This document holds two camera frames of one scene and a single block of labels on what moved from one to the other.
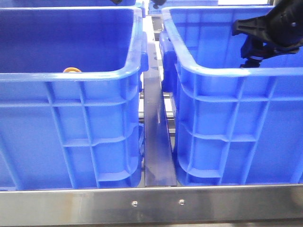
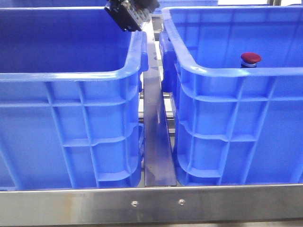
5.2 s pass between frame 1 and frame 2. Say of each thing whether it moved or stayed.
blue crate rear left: stayed
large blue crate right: stayed
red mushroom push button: moved
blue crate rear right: stayed
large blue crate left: stayed
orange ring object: moved
